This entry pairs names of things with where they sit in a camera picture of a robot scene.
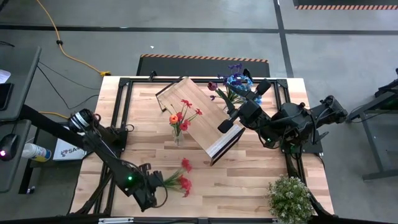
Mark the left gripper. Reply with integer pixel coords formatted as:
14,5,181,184
132,163,167,212

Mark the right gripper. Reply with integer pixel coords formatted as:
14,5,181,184
217,78,272,134

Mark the blue flower bunch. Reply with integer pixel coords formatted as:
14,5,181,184
224,73,264,106

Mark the large red flower bunch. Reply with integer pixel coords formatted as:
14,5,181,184
161,157,193,198

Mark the dark red tulip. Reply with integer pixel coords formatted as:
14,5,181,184
207,81,237,105

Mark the purple flower stem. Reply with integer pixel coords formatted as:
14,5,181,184
216,63,245,88

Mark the small red flower stem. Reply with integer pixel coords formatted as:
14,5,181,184
169,98,203,139

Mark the orange tulip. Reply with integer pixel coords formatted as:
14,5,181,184
169,114,180,139

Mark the black striped-edge floor mat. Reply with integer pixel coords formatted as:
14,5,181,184
136,54,271,78

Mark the white printed box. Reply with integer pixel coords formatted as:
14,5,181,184
52,138,87,162

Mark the white flowering bush plant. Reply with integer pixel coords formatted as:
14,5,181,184
266,174,315,224

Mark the black desk beam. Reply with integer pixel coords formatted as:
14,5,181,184
18,104,85,149

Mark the white spray bottle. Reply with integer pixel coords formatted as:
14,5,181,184
21,142,53,163

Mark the grey metal stand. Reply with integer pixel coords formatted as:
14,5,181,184
346,68,398,181

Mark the narrow grey desk top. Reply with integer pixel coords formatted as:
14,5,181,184
0,119,32,194

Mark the black computer mouse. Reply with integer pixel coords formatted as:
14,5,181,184
0,133,18,162

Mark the large grey desk top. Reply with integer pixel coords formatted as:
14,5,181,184
0,46,42,122

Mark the black tablet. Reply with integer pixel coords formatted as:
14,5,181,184
0,83,14,111

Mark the white paper sheet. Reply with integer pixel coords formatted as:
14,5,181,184
0,69,12,84

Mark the black metal table frame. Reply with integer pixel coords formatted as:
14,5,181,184
68,77,335,218

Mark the wooden shelf with black frame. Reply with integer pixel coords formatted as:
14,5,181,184
155,77,246,167

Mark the silver bracket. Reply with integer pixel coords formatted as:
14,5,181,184
98,217,134,224

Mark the long yellow extension cable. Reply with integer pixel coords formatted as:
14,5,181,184
35,0,111,78

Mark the short yellow cable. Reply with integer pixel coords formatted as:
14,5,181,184
39,111,71,120

